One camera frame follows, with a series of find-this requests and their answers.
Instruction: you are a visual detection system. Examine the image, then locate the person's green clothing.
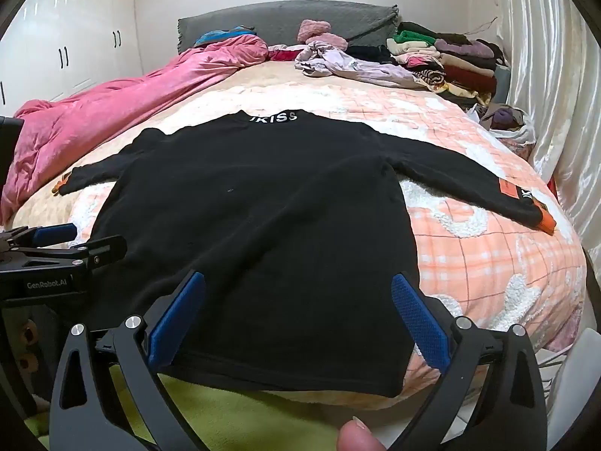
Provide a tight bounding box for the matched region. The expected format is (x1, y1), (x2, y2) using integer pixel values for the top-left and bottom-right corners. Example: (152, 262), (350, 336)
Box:
(38, 364), (358, 451)

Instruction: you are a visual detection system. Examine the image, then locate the pink fluffy garment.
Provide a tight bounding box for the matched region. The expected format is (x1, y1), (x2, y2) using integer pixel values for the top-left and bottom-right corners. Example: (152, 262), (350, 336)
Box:
(297, 19), (348, 52)

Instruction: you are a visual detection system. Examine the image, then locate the lilac crumpled garment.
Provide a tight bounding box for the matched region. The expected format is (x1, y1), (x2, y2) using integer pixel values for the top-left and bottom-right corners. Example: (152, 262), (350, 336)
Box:
(295, 40), (416, 89)

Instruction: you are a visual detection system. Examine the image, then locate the white wardrobe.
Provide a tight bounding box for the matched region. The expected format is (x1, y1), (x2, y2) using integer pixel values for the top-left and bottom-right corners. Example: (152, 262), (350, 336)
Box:
(0, 0), (146, 109)

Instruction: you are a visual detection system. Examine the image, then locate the black crumpled garment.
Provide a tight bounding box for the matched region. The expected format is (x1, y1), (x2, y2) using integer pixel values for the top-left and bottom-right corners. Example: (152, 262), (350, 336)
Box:
(347, 44), (395, 64)

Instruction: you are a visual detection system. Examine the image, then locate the white satin curtain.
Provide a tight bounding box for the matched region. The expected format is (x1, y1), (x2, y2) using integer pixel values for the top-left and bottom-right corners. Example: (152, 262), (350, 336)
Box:
(493, 0), (601, 264)

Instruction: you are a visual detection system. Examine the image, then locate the stack of folded clothes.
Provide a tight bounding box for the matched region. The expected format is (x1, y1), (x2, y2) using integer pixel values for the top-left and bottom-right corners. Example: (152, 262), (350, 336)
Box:
(387, 21), (508, 106)

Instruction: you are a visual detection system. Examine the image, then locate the orange white checked blanket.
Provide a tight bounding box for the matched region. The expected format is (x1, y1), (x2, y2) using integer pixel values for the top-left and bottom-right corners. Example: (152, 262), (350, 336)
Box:
(70, 82), (587, 395)

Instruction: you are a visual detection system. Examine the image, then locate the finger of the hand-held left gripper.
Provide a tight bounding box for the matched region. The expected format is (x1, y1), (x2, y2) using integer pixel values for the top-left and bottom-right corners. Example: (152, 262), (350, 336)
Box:
(4, 223), (78, 251)
(70, 236), (128, 272)

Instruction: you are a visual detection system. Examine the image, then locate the black printed sweater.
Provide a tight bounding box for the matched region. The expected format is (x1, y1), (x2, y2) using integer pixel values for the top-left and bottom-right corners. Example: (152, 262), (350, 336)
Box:
(53, 109), (556, 398)

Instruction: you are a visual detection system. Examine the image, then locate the pink quilt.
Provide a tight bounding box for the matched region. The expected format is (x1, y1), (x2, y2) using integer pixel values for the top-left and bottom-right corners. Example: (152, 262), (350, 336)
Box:
(0, 33), (270, 226)

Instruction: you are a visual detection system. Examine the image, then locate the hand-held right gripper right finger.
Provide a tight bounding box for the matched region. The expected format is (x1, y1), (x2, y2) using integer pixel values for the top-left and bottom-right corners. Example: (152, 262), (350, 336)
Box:
(385, 272), (548, 451)

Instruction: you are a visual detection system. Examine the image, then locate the white bag of clothes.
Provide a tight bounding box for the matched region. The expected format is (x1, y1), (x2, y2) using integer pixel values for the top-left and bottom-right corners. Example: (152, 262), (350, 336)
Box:
(467, 103), (536, 151)

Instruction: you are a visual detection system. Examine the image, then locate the blue cloth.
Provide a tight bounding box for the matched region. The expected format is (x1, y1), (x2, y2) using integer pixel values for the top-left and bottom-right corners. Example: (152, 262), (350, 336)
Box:
(193, 26), (257, 48)

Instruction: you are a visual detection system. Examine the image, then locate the person's right hand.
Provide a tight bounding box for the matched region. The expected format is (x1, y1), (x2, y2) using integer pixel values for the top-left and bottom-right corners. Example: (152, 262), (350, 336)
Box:
(337, 417), (388, 451)

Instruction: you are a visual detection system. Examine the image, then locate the person's left hand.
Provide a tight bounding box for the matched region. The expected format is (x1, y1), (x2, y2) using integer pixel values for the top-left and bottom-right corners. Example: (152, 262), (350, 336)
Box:
(14, 317), (50, 377)

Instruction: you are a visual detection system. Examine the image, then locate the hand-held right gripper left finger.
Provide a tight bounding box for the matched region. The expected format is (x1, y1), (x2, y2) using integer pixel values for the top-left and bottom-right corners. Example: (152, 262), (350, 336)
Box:
(48, 270), (207, 451)

